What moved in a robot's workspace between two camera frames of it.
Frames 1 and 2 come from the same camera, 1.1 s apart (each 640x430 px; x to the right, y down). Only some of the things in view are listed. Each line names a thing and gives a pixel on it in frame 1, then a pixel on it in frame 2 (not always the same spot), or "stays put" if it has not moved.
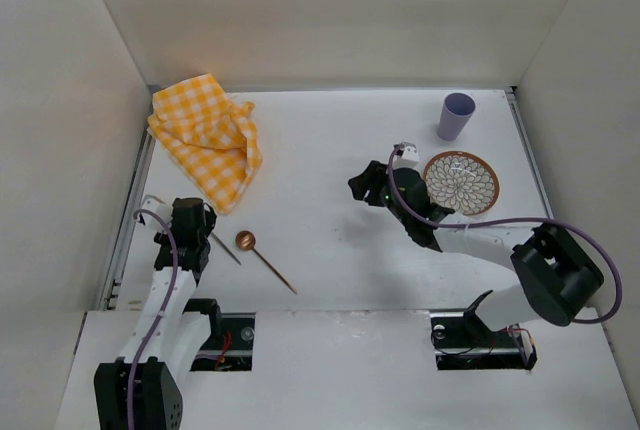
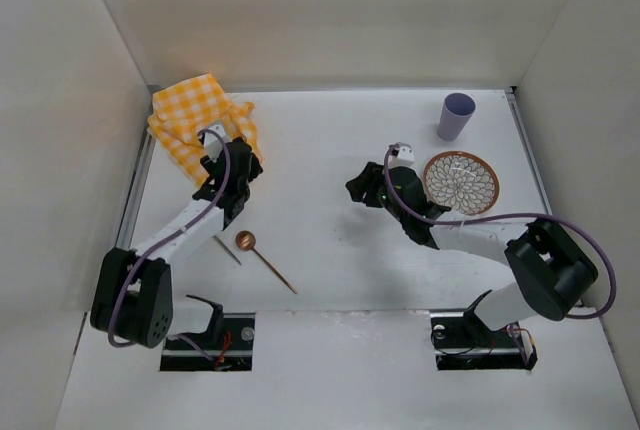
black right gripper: x=378 y=183 stays put
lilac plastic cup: x=456 y=112 stays put
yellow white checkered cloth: x=209 y=139 stays put
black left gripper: x=201 y=225 → x=245 y=159
